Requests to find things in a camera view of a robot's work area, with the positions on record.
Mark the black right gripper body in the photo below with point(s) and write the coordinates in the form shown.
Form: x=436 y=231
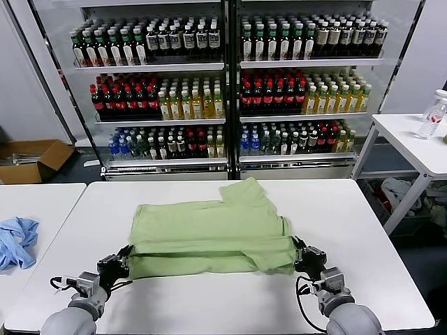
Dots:
x=312 y=261

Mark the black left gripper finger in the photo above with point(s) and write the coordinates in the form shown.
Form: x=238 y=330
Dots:
x=129 y=254
x=122 y=256

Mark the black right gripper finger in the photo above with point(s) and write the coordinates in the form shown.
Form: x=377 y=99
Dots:
x=304 y=251
x=297 y=249

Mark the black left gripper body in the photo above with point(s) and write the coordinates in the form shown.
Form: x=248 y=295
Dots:
x=108 y=270

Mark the light green polo shirt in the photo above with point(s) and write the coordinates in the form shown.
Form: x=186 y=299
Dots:
x=209 y=223

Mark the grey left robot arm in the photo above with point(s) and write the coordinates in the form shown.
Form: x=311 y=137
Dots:
x=70 y=321

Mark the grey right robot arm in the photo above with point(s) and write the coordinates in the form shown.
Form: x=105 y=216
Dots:
x=349 y=317

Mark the dark laundry basket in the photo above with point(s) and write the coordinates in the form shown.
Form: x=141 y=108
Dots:
x=372 y=200

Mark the crumpled light blue garment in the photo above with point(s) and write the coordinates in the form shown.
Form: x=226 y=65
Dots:
x=17 y=244

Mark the small white floor object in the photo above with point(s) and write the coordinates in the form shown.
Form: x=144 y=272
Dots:
x=91 y=163

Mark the white-label dark drink bottle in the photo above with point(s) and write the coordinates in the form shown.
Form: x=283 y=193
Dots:
x=284 y=143
x=294 y=143

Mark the clear green water bottle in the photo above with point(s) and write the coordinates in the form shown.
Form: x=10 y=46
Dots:
x=276 y=144
x=266 y=144
x=141 y=148
x=132 y=148

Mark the blue drink bottle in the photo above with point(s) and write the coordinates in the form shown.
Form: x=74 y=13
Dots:
x=255 y=146
x=244 y=146
x=113 y=148
x=122 y=148

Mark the white-cap dark drink bottle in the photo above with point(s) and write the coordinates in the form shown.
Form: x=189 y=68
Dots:
x=313 y=142
x=162 y=149
x=152 y=149
x=304 y=142

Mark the crumpled white garment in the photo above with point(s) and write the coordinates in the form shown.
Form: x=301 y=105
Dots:
x=394 y=190

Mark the red-cap cola bottle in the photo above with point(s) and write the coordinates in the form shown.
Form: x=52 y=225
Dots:
x=192 y=144
x=119 y=102
x=331 y=139
x=268 y=99
x=131 y=101
x=202 y=144
x=257 y=99
x=279 y=99
x=96 y=103
x=153 y=100
x=300 y=98
x=322 y=140
x=142 y=101
x=246 y=99
x=108 y=102
x=290 y=98

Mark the yellow juice bottle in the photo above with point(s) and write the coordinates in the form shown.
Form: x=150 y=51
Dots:
x=354 y=101
x=343 y=102
x=186 y=108
x=321 y=102
x=365 y=100
x=174 y=108
x=197 y=107
x=332 y=102
x=350 y=140
x=218 y=106
x=220 y=146
x=310 y=103
x=210 y=146
x=341 y=141
x=163 y=109
x=208 y=107

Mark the beige-label dark drink bottle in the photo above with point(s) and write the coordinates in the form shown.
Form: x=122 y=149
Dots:
x=334 y=37
x=322 y=38
x=369 y=36
x=172 y=146
x=381 y=36
x=346 y=37
x=358 y=37
x=181 y=146

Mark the open cardboard box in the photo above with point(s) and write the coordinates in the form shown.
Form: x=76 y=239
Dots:
x=21 y=172

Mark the crumpled pale green garment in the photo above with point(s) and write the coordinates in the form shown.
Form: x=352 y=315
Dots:
x=436 y=211

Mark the clear plastic packet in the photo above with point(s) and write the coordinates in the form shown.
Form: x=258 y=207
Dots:
x=24 y=158

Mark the white side table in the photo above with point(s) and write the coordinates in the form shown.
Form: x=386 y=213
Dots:
x=401 y=136

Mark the clear red-label water bottle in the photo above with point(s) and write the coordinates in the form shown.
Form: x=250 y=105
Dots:
x=427 y=122
x=444 y=110

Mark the glass-door beverage display cabinet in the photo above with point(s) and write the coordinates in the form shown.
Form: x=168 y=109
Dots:
x=150 y=66
x=311 y=63

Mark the green-cap dark tea bottle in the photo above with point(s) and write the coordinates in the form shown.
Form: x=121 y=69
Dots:
x=309 y=45
x=247 y=45
x=79 y=52
x=297 y=45
x=103 y=52
x=140 y=51
x=259 y=45
x=285 y=45
x=128 y=51
x=272 y=45
x=116 y=51
x=91 y=52

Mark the navy-label dark drink bottle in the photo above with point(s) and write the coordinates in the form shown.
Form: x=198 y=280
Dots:
x=188 y=40
x=201 y=39
x=214 y=39
x=175 y=41
x=152 y=42
x=163 y=42

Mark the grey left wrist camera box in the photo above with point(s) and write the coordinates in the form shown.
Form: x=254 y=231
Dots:
x=87 y=282

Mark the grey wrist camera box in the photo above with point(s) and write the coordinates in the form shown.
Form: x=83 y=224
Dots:
x=331 y=281
x=87 y=282

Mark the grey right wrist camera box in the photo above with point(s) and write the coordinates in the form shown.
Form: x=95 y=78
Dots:
x=331 y=281

